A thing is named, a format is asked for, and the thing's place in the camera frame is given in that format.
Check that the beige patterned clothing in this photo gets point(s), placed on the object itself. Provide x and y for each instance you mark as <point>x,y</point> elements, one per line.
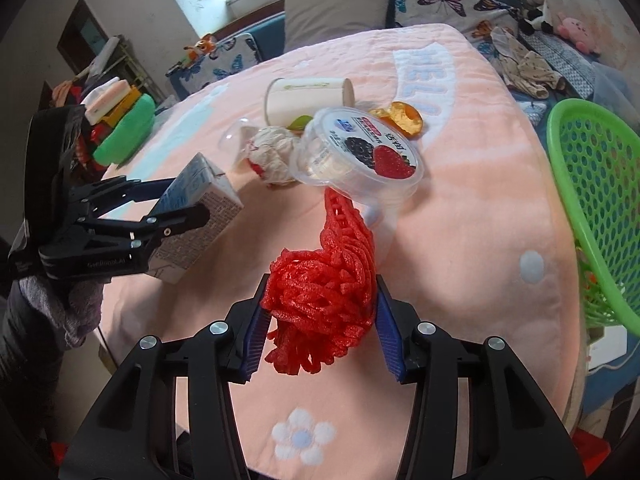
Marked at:
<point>523,69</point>

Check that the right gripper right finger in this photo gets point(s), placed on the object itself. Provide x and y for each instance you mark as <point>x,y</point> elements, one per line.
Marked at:
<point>514,431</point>

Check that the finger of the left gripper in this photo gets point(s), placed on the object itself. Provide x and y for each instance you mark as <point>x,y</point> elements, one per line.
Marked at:
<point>98,198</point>
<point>147,233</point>

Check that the pink hello blanket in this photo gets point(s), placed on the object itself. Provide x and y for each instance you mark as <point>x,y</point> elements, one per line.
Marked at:
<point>482,248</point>

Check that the red foam fruit net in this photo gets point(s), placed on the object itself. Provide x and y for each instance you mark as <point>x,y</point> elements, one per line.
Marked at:
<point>324,299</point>

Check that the right butterfly pillow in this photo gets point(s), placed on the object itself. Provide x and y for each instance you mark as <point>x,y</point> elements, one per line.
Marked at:
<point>473,18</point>

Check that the green plastic basket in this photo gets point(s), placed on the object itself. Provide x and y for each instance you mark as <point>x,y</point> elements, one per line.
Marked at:
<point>594,156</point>

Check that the left butterfly pillow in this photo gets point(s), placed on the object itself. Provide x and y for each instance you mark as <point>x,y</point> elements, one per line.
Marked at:
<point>230,57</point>

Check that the pink plush toy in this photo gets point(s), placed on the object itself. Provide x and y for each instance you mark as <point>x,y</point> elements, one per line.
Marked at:
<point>577,34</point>

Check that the clear plastic dome lid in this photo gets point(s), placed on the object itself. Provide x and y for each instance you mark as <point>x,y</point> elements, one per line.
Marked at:
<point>233,142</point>

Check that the grey knitted sleeve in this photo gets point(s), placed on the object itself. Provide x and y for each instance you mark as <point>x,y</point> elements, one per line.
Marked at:
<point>74,310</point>

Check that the grey pillow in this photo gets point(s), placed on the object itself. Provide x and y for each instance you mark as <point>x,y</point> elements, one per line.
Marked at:
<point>309,22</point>

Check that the stacked boxes pile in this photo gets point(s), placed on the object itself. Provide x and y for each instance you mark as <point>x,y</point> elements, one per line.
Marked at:
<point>110,102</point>

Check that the white milk carton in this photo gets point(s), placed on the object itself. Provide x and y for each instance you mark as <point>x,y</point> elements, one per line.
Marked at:
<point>202,203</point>

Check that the cream paper cup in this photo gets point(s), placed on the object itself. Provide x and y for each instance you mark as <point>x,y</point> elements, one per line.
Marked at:
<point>287,99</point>

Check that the white red wrapper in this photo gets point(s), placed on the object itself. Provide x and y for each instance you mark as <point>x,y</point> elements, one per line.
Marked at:
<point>268,153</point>

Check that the orange fox plush toy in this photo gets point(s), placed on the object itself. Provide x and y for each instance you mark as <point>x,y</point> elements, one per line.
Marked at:
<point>205,45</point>

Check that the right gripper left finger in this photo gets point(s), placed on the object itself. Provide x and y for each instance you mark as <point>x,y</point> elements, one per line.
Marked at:
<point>167,413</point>

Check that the orange jelly cup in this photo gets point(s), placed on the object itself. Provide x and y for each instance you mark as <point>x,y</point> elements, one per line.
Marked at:
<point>401,116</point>

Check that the clear yogurt cup berries label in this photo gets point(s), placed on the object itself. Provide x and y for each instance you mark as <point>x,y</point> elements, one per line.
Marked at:
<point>358,155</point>

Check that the butterfly pillow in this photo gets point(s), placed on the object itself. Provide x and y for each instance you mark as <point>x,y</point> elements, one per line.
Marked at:
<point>473,18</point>
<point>230,57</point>

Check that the blue sofa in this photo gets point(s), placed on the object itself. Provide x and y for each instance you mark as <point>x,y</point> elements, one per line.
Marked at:
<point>269,35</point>

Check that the grey patterned cloth strip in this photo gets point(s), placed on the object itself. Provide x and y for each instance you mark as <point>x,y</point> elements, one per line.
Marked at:
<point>566,60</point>

